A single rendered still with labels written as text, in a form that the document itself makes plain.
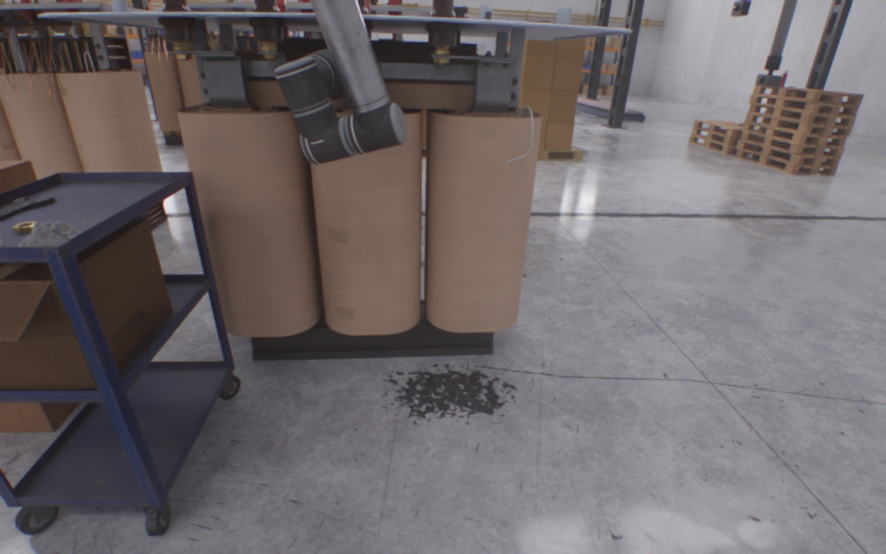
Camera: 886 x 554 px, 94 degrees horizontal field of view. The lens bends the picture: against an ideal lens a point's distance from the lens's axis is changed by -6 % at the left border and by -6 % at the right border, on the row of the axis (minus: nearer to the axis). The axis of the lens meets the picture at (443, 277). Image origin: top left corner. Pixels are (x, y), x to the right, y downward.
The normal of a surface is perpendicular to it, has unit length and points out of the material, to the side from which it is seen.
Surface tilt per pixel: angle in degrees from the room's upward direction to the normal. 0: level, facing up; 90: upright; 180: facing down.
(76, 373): 90
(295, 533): 0
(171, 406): 0
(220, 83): 90
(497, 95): 90
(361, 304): 90
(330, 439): 0
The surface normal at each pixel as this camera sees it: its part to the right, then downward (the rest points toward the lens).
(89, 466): 0.04, -0.90
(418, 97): 0.09, 0.45
